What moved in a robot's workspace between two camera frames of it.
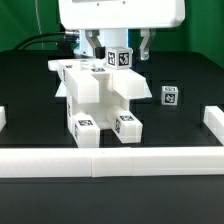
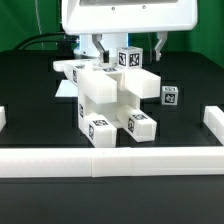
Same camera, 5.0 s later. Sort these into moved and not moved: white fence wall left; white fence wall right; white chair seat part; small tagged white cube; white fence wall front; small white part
Moved: small white part; white chair seat part
Not moved: white fence wall front; small tagged white cube; white fence wall left; white fence wall right
